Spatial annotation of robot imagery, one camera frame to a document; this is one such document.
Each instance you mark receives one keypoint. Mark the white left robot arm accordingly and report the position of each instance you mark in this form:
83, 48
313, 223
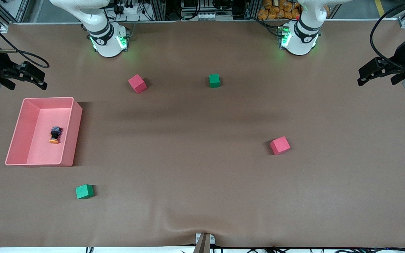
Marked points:
299, 47

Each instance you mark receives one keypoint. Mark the white power strip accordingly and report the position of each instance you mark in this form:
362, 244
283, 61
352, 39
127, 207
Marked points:
129, 9

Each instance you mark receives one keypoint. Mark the pink plastic bin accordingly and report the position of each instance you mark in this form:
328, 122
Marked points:
44, 154

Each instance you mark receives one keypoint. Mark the pink foam cube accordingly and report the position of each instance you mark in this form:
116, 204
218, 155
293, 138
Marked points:
280, 146
137, 83

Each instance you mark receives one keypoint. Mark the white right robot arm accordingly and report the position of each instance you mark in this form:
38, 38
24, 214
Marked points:
105, 49

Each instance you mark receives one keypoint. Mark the white connector strip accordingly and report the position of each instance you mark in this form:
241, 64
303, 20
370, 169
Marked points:
206, 16

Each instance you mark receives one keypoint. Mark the orange objects heap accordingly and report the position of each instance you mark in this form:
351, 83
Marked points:
276, 10

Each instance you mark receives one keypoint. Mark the green foam cube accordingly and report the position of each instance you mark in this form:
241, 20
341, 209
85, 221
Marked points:
84, 192
214, 80

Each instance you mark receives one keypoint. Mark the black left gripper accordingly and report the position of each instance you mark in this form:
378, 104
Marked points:
400, 59

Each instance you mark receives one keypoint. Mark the brown table cover sheet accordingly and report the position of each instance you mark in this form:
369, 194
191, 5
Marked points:
202, 175

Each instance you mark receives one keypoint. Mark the orange capped black push button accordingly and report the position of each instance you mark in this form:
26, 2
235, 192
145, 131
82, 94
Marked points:
55, 133

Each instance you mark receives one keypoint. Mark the metal table clamp bracket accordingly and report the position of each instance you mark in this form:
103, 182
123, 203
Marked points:
204, 244

